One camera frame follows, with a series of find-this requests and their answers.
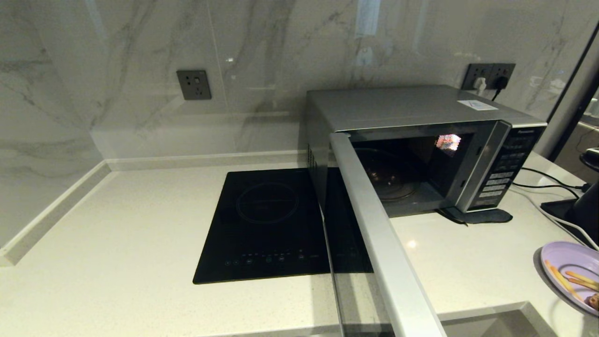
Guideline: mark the black power plug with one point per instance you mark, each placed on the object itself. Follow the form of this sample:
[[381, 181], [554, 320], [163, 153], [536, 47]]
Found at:
[[500, 83]]

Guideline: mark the purple plate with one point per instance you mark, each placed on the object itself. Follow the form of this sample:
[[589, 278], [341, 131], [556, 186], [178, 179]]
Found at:
[[561, 257]]

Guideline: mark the silver microwave oven body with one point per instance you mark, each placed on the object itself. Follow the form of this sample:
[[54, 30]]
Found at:
[[398, 105]]

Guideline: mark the dark oval pad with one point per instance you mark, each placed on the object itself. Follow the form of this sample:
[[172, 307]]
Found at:
[[486, 216]]

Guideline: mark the black round background object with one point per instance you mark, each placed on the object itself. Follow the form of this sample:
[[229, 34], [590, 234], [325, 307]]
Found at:
[[590, 160]]

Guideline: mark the glass microwave turntable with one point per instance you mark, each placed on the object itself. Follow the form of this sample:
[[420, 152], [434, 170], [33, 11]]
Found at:
[[393, 187]]

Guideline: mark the fried food pieces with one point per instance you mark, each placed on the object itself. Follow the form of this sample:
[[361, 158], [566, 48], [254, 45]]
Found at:
[[595, 301]]

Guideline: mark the white power plug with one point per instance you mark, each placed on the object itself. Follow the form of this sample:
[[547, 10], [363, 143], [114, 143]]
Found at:
[[479, 85]]

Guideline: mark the white sticker label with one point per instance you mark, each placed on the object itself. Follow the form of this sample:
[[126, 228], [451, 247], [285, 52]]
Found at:
[[477, 105]]

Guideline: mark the grey single wall socket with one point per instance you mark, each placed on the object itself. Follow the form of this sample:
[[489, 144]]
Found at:
[[194, 85]]

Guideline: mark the black induction cooktop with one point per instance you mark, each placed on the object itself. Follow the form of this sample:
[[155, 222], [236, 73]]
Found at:
[[266, 224]]

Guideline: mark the dark double wall socket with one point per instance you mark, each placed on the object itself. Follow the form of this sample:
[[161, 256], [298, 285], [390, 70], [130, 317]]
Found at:
[[489, 71]]

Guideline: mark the black metal door frame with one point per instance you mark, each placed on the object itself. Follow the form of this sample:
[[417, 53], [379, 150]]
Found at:
[[564, 140]]

